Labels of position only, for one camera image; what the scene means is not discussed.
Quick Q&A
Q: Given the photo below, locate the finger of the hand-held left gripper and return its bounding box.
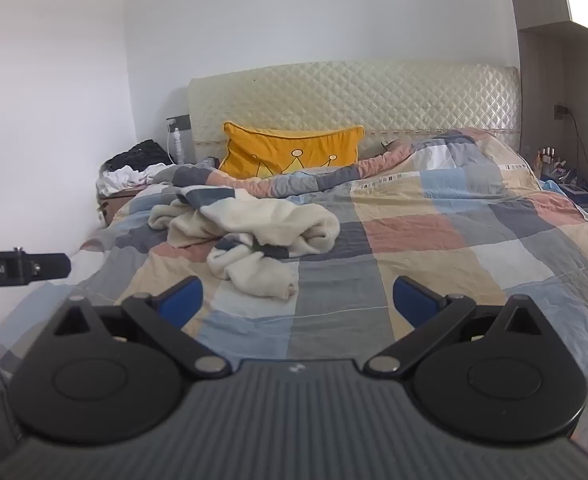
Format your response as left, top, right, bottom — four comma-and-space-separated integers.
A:
30, 254, 73, 281

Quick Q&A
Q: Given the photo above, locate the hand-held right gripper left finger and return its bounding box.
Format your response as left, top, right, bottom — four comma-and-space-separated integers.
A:
49, 276, 232, 378

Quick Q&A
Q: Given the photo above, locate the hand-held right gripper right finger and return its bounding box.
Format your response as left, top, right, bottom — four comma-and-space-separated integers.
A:
364, 276, 549, 378

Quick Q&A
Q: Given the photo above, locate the cream sweater with dark stripes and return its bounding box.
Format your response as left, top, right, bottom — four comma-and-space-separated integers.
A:
148, 185, 342, 301

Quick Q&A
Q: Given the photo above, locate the patchwork checked quilt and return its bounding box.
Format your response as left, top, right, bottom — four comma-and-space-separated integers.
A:
0, 127, 588, 461

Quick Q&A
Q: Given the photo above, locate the wooden nightstand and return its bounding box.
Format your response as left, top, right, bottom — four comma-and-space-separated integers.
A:
96, 187, 145, 227

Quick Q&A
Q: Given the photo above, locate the white cloth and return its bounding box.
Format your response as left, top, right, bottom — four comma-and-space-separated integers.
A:
96, 164, 167, 197

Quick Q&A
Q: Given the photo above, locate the black cloth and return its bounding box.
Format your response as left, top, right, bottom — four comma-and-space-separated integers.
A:
105, 140, 173, 172

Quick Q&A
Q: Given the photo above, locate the yellow pillow with crown print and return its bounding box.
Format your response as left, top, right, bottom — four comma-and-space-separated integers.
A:
219, 121, 365, 181

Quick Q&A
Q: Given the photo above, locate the row of small bottles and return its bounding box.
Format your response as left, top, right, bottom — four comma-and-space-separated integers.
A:
536, 146, 567, 177

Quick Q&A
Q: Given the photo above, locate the cream quilted headboard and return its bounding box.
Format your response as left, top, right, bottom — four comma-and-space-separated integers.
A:
188, 60, 520, 166

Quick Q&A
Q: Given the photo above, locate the black cable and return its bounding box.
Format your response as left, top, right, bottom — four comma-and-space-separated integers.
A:
568, 110, 588, 192

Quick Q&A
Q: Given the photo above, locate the grey wall shelf cabinet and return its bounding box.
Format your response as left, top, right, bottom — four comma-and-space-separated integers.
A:
504, 0, 588, 206

